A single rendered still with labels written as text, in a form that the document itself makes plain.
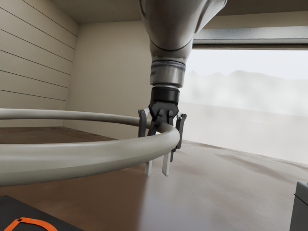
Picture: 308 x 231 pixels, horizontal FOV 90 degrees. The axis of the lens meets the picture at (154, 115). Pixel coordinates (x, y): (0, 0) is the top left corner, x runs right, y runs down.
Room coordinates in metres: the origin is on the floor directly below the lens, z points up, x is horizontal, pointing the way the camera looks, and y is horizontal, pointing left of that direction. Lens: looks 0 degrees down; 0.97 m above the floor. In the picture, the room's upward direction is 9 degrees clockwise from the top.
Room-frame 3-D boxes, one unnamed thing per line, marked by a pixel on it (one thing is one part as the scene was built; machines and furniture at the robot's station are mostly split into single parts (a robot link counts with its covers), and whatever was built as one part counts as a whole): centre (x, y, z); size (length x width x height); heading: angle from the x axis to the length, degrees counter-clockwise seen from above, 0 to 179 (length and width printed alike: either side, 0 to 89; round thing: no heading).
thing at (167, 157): (0.43, -0.05, 0.85); 0.03 x 0.01 x 0.07; 20
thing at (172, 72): (0.41, -0.02, 1.07); 0.09 x 0.09 x 0.06
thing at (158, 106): (0.41, -0.02, 1.00); 0.08 x 0.07 x 0.09; 110
